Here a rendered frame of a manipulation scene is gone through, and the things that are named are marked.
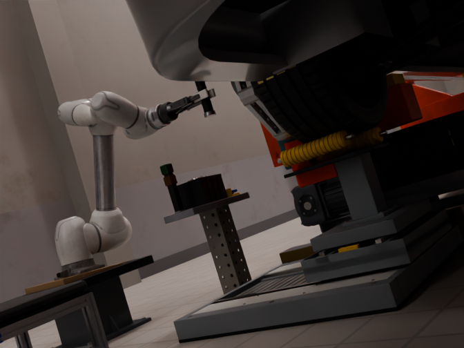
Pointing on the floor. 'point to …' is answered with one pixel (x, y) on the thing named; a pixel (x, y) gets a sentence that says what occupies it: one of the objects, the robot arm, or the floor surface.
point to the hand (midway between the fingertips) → (204, 95)
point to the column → (225, 248)
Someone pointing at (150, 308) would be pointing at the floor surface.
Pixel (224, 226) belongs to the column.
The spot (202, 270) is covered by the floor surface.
